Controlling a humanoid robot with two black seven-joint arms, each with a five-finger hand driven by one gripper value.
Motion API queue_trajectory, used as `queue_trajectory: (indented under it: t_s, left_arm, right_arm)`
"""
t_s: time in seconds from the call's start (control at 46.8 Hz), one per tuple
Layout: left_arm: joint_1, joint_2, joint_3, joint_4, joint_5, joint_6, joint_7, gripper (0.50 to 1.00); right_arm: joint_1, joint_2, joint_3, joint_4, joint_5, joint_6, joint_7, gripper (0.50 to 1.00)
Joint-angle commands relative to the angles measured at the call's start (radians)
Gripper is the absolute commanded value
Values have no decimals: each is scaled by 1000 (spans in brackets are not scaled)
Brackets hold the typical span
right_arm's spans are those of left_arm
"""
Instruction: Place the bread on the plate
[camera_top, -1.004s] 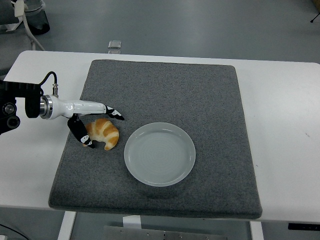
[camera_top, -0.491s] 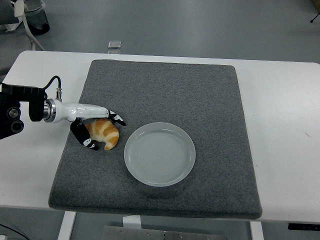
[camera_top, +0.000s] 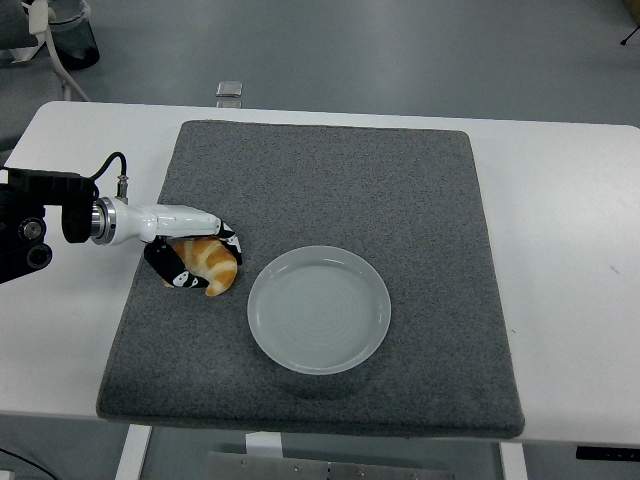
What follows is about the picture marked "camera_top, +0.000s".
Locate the black table control panel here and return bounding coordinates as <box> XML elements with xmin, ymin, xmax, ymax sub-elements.
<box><xmin>575</xmin><ymin>444</ymin><xmax>640</xmax><ymax>462</ymax></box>

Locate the white table bracket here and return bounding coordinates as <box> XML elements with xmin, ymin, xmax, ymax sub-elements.
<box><xmin>244</xmin><ymin>432</ymin><xmax>285</xmax><ymax>459</ymax></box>

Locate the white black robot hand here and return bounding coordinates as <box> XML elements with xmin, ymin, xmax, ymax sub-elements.
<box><xmin>113</xmin><ymin>202</ymin><xmax>245</xmax><ymax>292</ymax></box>

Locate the black floor cable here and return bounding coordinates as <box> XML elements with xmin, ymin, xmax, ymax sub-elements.
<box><xmin>0</xmin><ymin>446</ymin><xmax>57</xmax><ymax>480</ymax></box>

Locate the golden croissant bread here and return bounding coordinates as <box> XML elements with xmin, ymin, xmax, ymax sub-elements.
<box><xmin>169</xmin><ymin>238</ymin><xmax>239</xmax><ymax>299</ymax></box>

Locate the grey felt mat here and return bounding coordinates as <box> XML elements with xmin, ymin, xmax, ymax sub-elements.
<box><xmin>94</xmin><ymin>119</ymin><xmax>526</xmax><ymax>441</ymax></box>

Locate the black trash bin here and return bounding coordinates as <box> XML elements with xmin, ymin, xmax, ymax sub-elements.
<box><xmin>48</xmin><ymin>0</ymin><xmax>101</xmax><ymax>72</ymax></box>

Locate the white table leg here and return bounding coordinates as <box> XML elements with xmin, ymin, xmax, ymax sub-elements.
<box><xmin>499</xmin><ymin>442</ymin><xmax>527</xmax><ymax>480</ymax></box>
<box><xmin>114</xmin><ymin>423</ymin><xmax>154</xmax><ymax>480</ymax></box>

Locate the pale grey round plate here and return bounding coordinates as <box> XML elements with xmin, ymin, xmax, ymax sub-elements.
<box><xmin>246</xmin><ymin>244</ymin><xmax>393</xmax><ymax>376</ymax></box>

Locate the white frame chair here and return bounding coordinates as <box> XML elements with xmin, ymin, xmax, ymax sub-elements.
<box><xmin>0</xmin><ymin>0</ymin><xmax>92</xmax><ymax>103</ymax></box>

